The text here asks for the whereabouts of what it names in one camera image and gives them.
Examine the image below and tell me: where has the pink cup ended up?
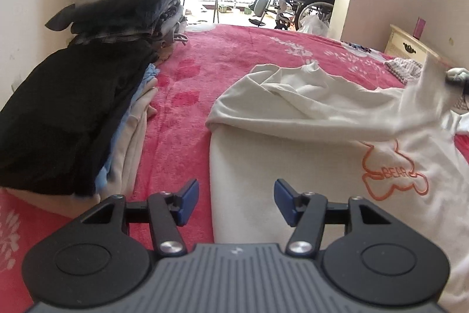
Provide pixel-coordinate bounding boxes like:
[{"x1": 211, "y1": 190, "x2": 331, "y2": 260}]
[{"x1": 412, "y1": 17, "x2": 426, "y2": 38}]

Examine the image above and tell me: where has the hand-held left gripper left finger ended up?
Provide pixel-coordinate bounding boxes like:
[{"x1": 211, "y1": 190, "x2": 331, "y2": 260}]
[{"x1": 81, "y1": 179, "x2": 200, "y2": 258}]

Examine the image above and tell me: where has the pink checkered garment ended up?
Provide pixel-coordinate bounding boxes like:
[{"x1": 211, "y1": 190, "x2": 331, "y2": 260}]
[{"x1": 384, "y1": 57, "x2": 426, "y2": 86}]

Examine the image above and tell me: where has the light blue folded garment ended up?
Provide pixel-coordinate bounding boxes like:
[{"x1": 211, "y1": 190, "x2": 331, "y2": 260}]
[{"x1": 93, "y1": 64, "x2": 158, "y2": 189}]

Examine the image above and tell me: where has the white plastic bag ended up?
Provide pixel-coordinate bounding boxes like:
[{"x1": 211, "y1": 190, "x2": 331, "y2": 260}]
[{"x1": 298, "y1": 14, "x2": 330, "y2": 37}]

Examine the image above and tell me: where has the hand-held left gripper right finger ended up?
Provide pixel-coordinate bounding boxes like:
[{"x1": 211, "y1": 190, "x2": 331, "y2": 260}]
[{"x1": 275, "y1": 179, "x2": 392, "y2": 258}]

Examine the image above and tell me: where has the cream nightstand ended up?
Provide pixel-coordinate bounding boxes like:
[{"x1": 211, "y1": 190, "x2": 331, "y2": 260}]
[{"x1": 384, "y1": 24, "x2": 455, "y2": 66}]

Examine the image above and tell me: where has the stack of dark folded clothes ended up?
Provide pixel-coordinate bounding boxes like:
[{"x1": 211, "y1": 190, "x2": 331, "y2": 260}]
[{"x1": 45, "y1": 0, "x2": 189, "y2": 59}]

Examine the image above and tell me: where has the grey swivel chair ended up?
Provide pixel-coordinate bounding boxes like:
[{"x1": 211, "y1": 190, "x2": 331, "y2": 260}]
[{"x1": 248, "y1": 0, "x2": 270, "y2": 27}]

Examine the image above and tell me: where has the pink floral blanket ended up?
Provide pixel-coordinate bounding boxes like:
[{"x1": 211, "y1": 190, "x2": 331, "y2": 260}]
[{"x1": 0, "y1": 23, "x2": 469, "y2": 313}]

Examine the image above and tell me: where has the cream sweatshirt with orange print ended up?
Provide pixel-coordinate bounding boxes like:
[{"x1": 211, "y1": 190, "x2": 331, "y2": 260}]
[{"x1": 205, "y1": 53, "x2": 469, "y2": 313}]

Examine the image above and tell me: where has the near stack of folded clothes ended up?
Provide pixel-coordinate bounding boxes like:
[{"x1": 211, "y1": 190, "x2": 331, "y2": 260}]
[
  {"x1": 0, "y1": 40, "x2": 160, "y2": 196},
  {"x1": 0, "y1": 78, "x2": 160, "y2": 218}
]

